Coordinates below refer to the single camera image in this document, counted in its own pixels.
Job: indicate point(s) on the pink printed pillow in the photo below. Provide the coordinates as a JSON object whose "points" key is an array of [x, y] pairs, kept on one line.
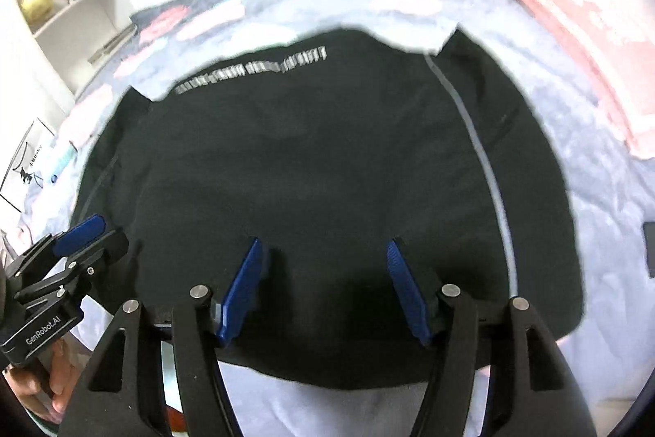
{"points": [[588, 22]]}

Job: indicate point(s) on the yellow ball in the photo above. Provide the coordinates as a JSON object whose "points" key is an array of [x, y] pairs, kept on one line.
{"points": [[37, 2]]}

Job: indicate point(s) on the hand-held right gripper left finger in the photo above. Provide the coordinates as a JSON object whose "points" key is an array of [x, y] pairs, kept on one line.
{"points": [[240, 293]]}

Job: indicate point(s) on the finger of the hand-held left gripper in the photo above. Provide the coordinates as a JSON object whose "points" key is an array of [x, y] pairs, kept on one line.
{"points": [[82, 232], [97, 250]]}

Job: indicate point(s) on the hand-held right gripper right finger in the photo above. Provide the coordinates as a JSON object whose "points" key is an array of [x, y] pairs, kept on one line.
{"points": [[409, 293]]}

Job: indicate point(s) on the dark flat object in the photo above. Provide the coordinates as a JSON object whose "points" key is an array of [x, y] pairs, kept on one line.
{"points": [[649, 250]]}

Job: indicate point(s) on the white paper poster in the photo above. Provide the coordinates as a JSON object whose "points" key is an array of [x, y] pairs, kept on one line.
{"points": [[23, 165]]}

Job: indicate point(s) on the person's left hand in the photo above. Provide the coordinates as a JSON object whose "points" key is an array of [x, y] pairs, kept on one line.
{"points": [[56, 375]]}

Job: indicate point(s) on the white shelf unit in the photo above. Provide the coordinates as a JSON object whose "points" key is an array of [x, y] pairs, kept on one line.
{"points": [[66, 22]]}

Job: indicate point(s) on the grey blanket with pink flowers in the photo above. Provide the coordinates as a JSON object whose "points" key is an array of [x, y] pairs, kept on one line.
{"points": [[588, 171]]}

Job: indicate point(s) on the black hooded jacket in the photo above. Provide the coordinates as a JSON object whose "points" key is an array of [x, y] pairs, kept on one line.
{"points": [[332, 160]]}

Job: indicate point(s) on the small blue item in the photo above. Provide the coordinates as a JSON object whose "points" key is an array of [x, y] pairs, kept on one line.
{"points": [[62, 165]]}

